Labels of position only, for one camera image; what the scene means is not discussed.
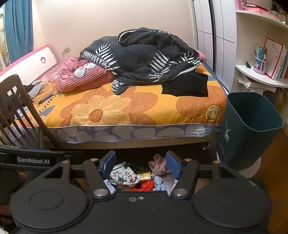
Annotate pink pen holder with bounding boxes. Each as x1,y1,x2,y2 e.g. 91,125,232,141
254,56,268,75

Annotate pink corduroy blanket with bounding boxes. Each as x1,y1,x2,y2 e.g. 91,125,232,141
56,57,116,93

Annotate orange floral bedspread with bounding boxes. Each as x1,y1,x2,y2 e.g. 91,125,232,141
22,61,228,143

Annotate pink pillow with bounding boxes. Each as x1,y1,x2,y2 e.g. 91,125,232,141
195,49,207,62

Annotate teal bin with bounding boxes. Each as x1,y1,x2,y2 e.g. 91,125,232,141
217,93,283,171

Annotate black cloth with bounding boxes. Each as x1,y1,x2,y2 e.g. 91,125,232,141
161,72,208,98

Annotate wooden chair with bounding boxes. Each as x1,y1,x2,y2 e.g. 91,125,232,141
0,74,57,149

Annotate pink white headboard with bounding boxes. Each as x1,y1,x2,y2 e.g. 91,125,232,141
0,44,58,78

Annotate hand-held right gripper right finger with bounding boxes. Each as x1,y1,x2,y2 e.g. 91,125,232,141
165,151,241,199

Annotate black leaf print quilt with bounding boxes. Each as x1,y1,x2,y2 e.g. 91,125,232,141
79,27,201,95

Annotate pink plastic bag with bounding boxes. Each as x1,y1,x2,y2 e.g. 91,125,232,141
148,154,171,177

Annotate stack of papers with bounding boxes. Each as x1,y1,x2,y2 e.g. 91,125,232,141
237,73,277,93

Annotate blue curtain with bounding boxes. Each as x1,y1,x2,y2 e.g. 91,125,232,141
4,0,34,66

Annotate dark wooden bed frame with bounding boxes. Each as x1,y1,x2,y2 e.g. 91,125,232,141
43,135,217,158

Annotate pink books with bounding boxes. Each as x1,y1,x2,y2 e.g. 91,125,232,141
235,0,279,16

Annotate yellow snack wrapper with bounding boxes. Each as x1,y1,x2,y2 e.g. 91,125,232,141
135,172,152,180

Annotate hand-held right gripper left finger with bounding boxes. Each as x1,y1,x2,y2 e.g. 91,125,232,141
44,151,117,199

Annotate white bookshelf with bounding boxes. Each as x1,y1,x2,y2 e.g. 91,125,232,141
229,0,288,95

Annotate row of books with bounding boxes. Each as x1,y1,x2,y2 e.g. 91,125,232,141
273,48,288,80

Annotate grey black garment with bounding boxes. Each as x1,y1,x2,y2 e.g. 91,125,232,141
24,80,45,94

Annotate small blue white wrapper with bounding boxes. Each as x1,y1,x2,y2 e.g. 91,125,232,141
103,179,116,194

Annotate red bordered paper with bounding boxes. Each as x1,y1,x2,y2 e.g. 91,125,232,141
264,37,285,78

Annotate yellow patterned curtain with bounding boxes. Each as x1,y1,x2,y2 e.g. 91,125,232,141
0,13,10,70

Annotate blue white crumpled paper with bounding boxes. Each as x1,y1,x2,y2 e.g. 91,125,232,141
153,175,167,192

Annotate white wardrobe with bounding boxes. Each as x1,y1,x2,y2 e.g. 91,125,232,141
192,0,237,93

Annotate white printed bag green straps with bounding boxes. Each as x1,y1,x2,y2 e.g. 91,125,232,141
110,161,140,186

